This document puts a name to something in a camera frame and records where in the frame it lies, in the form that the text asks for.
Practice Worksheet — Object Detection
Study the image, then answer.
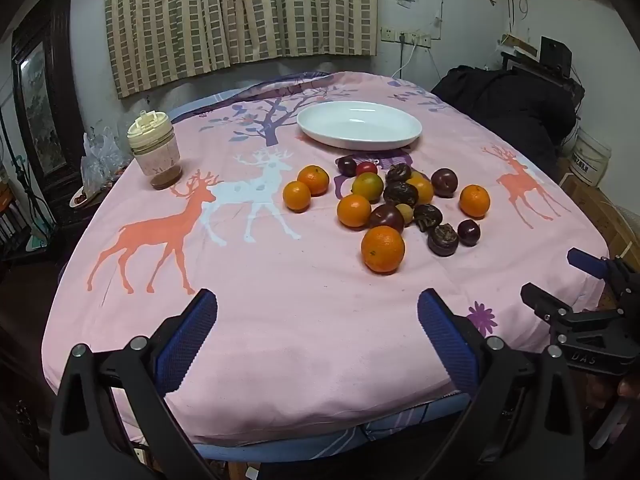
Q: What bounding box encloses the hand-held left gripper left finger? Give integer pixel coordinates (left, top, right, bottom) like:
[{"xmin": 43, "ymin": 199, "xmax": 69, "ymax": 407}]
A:
[{"xmin": 48, "ymin": 288, "xmax": 219, "ymax": 480}]

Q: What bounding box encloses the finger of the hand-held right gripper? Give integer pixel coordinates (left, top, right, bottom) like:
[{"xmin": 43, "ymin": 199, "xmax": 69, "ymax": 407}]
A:
[
  {"xmin": 520, "ymin": 283, "xmax": 593, "ymax": 332},
  {"xmin": 567, "ymin": 248, "xmax": 640, "ymax": 293}
]

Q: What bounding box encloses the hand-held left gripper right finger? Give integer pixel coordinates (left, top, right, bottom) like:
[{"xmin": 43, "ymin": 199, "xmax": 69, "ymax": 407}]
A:
[{"xmin": 417, "ymin": 288, "xmax": 586, "ymax": 480}]

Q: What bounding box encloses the large orange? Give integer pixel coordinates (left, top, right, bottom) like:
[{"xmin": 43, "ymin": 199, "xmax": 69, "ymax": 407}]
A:
[{"xmin": 361, "ymin": 225, "xmax": 406, "ymax": 275}]

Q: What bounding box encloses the small orange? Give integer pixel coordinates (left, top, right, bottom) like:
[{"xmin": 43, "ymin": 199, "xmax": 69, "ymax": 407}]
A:
[
  {"xmin": 459, "ymin": 184, "xmax": 491, "ymax": 219},
  {"xmin": 407, "ymin": 175, "xmax": 435, "ymax": 206},
  {"xmin": 282, "ymin": 180, "xmax": 312, "ymax": 212},
  {"xmin": 336, "ymin": 193, "xmax": 373, "ymax": 229},
  {"xmin": 297, "ymin": 165, "xmax": 331, "ymax": 197}
]

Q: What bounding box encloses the greenish yellow orange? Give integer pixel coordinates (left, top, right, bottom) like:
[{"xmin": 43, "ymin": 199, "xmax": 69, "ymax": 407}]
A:
[{"xmin": 351, "ymin": 172, "xmax": 385, "ymax": 204}]

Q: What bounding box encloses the white oval plate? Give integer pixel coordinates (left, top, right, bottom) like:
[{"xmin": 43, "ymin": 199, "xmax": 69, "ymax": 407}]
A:
[{"xmin": 296, "ymin": 101, "xmax": 423, "ymax": 150}]

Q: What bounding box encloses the cardboard box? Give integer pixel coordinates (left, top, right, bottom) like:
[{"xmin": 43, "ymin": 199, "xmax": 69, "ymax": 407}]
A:
[{"xmin": 560, "ymin": 172, "xmax": 640, "ymax": 271}]

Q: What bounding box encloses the pink deer print tablecloth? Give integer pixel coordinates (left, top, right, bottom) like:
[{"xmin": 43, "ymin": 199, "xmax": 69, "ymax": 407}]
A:
[{"xmin": 42, "ymin": 71, "xmax": 611, "ymax": 448}]

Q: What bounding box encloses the white plastic bucket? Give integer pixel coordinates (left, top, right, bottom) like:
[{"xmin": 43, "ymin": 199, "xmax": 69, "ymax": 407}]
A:
[{"xmin": 570, "ymin": 127, "xmax": 612, "ymax": 187}]

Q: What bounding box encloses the black cloth heap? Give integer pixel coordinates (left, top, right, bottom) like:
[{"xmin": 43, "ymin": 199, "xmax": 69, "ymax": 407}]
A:
[{"xmin": 430, "ymin": 65, "xmax": 581, "ymax": 178}]

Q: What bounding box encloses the jar with cream lid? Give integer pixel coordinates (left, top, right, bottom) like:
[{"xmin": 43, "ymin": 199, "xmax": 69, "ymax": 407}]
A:
[{"xmin": 127, "ymin": 109, "xmax": 181, "ymax": 191}]

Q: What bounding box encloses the clear plastic bag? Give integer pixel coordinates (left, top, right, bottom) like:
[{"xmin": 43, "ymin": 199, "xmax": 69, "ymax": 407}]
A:
[{"xmin": 80, "ymin": 121, "xmax": 133, "ymax": 193}]

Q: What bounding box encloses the black speaker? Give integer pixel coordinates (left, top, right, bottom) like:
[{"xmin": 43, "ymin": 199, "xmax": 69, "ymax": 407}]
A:
[{"xmin": 539, "ymin": 36, "xmax": 573, "ymax": 79}]

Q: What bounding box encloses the dark wooden framed picture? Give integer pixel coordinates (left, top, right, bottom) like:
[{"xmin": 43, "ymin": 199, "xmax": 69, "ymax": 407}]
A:
[{"xmin": 10, "ymin": 0, "xmax": 86, "ymax": 221}]

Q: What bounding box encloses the beige checked curtain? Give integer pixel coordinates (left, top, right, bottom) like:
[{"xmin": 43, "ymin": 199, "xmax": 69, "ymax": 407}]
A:
[{"xmin": 104, "ymin": 0, "xmax": 379, "ymax": 100}]

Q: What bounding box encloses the white wall power strip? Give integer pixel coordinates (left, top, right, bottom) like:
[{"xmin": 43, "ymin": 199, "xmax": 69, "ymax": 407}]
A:
[{"xmin": 382, "ymin": 27, "xmax": 432, "ymax": 49}]

